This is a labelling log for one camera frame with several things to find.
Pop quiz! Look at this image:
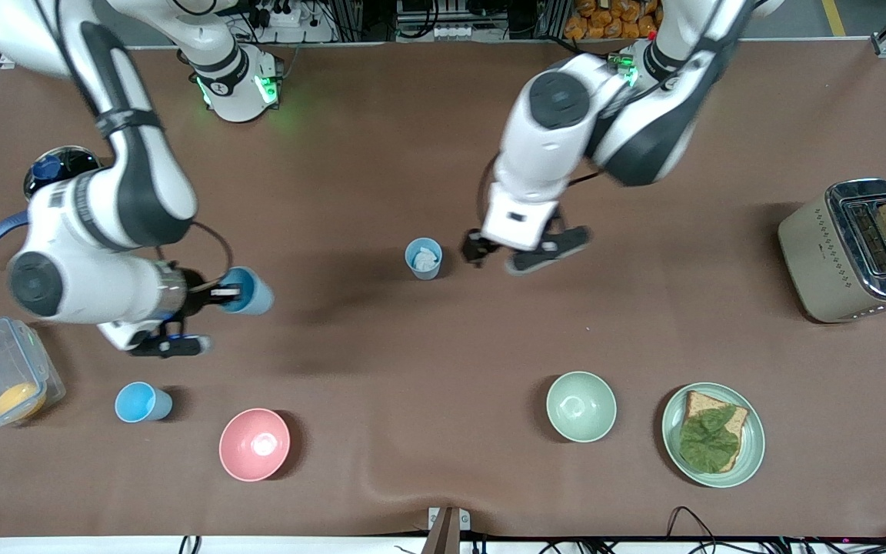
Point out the blue plastic cup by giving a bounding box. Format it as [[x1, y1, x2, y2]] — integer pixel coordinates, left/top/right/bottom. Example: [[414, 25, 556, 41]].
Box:
[[115, 382, 174, 424], [219, 265, 275, 316]]

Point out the blue cup with paper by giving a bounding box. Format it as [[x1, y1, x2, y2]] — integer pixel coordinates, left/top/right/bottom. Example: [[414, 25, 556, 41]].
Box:
[[404, 237, 444, 281]]

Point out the brown table cover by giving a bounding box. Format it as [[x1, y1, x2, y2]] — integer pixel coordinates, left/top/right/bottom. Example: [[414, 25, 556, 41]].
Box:
[[0, 38, 886, 539]]

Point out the pink bowl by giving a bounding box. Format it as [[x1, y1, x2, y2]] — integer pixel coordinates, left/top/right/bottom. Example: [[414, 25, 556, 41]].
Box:
[[218, 408, 291, 483]]

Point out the green bowl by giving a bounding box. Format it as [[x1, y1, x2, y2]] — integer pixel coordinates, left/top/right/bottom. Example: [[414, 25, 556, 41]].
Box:
[[545, 371, 618, 444]]

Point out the orange fruit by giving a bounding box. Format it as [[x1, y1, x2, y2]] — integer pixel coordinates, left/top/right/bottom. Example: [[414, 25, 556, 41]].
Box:
[[0, 382, 48, 421]]

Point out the bag of orange buns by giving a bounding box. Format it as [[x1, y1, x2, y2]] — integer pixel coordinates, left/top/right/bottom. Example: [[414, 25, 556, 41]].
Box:
[[563, 0, 664, 42]]

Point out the brown bread slice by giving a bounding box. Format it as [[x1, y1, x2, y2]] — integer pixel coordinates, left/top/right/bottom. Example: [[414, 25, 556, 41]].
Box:
[[681, 390, 750, 473]]

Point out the white power strip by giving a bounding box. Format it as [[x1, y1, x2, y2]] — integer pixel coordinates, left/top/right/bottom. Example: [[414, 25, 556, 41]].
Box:
[[247, 0, 304, 28]]

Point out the green lettuce leaf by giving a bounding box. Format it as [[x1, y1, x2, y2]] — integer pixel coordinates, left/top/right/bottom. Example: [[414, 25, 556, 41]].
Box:
[[678, 405, 743, 474]]

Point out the beige toaster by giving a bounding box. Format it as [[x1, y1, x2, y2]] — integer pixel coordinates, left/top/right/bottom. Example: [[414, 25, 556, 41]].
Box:
[[778, 178, 886, 325]]

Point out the green plate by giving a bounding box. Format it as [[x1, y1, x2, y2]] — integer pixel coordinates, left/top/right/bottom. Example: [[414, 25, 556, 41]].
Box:
[[661, 382, 766, 489]]

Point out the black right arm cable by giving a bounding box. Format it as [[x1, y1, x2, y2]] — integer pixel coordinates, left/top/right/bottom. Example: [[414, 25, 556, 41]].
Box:
[[155, 220, 235, 287]]

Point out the black saucepan with blue handle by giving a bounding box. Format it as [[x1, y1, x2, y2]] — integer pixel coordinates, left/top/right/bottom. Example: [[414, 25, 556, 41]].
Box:
[[0, 145, 104, 265]]

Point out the metal table bracket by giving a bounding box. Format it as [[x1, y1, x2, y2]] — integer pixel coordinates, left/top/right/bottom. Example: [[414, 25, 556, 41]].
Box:
[[421, 506, 471, 554]]

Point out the black looped cable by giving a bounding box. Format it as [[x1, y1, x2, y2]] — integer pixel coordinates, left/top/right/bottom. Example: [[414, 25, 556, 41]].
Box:
[[666, 506, 721, 552]]

